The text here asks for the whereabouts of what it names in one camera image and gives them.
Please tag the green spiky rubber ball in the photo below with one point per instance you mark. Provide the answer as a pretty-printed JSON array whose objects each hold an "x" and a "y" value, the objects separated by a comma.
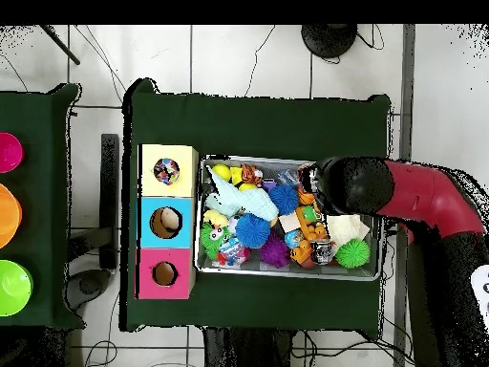
[{"x": 351, "y": 254}]

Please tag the pink plastic bowl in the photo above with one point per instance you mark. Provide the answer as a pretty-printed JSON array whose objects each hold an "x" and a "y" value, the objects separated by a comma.
[{"x": 9, "y": 153}]

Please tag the silver drink can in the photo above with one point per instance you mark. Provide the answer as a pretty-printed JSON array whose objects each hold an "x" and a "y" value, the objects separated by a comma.
[{"x": 322, "y": 251}]

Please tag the black round stand base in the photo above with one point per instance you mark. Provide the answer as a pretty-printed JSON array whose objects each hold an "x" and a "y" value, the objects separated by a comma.
[{"x": 328, "y": 40}]

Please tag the black pole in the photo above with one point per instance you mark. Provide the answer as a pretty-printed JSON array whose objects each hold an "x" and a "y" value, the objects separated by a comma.
[{"x": 61, "y": 46}]

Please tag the orange plastic bowl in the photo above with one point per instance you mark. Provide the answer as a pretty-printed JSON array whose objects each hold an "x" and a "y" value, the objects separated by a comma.
[{"x": 7, "y": 216}]

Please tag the orange plastic building block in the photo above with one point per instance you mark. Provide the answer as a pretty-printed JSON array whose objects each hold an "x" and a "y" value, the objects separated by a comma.
[{"x": 305, "y": 252}]

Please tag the green spiky monster toy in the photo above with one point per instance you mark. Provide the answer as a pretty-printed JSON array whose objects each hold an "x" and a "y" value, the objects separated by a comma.
[{"x": 210, "y": 242}]

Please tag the yellow smooth ball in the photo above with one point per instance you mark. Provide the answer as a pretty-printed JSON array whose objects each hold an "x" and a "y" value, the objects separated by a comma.
[{"x": 221, "y": 172}]

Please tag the wooden box with three holes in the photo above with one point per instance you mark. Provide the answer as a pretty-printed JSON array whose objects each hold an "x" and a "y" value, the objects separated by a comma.
[{"x": 183, "y": 183}]

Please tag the purple knobbly ball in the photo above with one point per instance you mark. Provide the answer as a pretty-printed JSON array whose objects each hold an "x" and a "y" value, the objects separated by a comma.
[{"x": 275, "y": 251}]

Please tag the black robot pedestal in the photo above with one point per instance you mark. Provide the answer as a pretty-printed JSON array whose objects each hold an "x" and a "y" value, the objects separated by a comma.
[{"x": 248, "y": 351}]

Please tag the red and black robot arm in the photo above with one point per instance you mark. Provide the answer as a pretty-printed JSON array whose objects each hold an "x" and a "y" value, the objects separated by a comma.
[{"x": 428, "y": 195}]

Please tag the colourful dotted cloth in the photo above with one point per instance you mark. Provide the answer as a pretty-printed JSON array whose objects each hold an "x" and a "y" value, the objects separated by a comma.
[{"x": 166, "y": 171}]

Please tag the grey stand base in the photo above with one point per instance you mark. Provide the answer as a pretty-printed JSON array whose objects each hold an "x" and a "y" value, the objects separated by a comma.
[{"x": 88, "y": 286}]

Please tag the green plastic bowl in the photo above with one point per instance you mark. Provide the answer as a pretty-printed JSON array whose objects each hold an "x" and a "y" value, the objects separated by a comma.
[{"x": 13, "y": 288}]

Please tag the light blue waffle cloth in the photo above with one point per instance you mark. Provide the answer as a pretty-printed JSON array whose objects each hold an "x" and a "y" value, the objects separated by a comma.
[{"x": 252, "y": 202}]

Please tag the dark green table cloth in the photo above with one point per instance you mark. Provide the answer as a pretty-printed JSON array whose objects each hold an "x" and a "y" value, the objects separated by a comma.
[
  {"x": 42, "y": 114},
  {"x": 248, "y": 126}
]

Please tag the orange tiger plush toy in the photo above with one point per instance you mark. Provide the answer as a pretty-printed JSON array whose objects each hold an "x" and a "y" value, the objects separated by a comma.
[{"x": 250, "y": 175}]

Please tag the globe print ball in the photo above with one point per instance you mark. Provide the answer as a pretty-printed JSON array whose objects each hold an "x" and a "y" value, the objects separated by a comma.
[{"x": 293, "y": 239}]

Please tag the shallow clear mesh bin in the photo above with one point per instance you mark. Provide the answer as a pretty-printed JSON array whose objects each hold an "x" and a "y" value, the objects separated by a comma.
[{"x": 267, "y": 273}]

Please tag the black upright panel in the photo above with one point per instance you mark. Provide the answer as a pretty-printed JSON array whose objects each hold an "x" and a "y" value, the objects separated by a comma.
[{"x": 109, "y": 198}]

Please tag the blue spiky rubber ball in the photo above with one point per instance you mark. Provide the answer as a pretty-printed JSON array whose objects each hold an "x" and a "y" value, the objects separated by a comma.
[
  {"x": 284, "y": 198},
  {"x": 252, "y": 230}
]

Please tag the cream waffle cloth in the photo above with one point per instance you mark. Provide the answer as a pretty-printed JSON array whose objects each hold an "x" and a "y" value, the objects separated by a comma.
[{"x": 345, "y": 229}]

